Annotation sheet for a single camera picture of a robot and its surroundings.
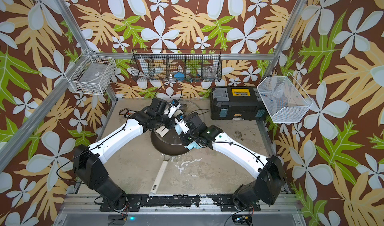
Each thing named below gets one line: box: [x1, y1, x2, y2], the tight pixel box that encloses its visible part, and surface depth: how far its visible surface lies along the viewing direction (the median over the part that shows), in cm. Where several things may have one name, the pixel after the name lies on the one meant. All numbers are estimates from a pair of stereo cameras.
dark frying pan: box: [150, 128, 190, 195], surface depth 81 cm
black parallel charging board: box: [124, 110, 137, 119], surface depth 111 cm
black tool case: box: [209, 86, 269, 121], surface depth 100 cm
